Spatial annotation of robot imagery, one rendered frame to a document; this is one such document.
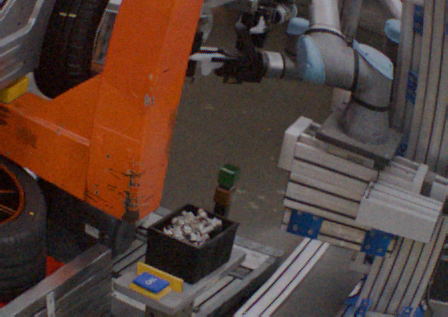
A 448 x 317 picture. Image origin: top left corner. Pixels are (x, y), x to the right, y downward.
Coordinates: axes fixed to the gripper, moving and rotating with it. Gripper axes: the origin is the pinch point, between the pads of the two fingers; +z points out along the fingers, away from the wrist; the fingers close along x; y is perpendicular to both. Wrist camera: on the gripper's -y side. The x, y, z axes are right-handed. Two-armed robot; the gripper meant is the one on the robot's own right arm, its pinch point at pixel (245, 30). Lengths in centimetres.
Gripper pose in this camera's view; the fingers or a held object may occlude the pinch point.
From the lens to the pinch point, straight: 333.8
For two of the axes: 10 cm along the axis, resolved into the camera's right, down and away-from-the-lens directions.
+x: 8.9, 3.2, -3.2
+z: -4.2, 2.9, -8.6
